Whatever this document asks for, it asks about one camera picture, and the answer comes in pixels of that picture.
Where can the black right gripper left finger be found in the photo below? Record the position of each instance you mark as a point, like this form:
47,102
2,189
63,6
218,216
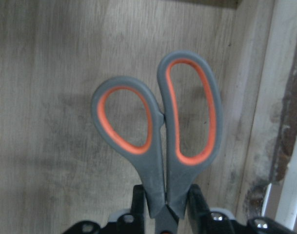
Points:
127,222

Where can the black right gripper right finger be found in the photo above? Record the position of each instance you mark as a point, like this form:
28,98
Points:
204,220

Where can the grey orange scissors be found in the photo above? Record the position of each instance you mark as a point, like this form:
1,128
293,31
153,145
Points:
165,172

